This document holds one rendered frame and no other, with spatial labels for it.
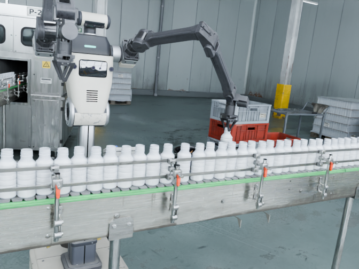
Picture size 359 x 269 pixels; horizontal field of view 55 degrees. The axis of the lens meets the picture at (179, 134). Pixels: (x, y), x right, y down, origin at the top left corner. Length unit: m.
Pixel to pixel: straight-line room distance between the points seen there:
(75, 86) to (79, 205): 0.73
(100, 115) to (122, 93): 9.16
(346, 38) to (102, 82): 12.20
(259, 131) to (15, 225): 3.27
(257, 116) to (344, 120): 4.68
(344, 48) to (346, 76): 0.96
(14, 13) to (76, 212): 3.92
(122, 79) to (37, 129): 6.25
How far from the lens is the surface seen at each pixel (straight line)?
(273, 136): 4.99
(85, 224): 1.36
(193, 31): 1.68
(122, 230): 1.41
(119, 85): 10.98
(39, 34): 1.73
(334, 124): 8.69
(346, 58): 13.48
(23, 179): 1.27
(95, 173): 1.31
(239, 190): 1.64
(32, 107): 5.02
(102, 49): 1.94
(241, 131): 3.93
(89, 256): 2.21
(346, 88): 13.34
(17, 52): 5.01
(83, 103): 1.86
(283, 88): 11.50
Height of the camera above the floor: 1.50
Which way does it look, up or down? 12 degrees down
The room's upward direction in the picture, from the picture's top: 6 degrees clockwise
